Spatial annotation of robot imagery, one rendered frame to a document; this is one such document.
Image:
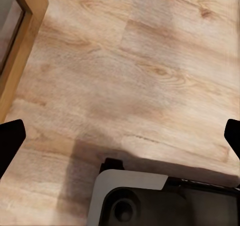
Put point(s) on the door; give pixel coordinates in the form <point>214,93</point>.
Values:
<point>20,21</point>

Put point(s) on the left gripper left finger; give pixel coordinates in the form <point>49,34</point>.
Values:
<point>12,135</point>

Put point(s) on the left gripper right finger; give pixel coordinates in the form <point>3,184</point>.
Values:
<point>232,135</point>

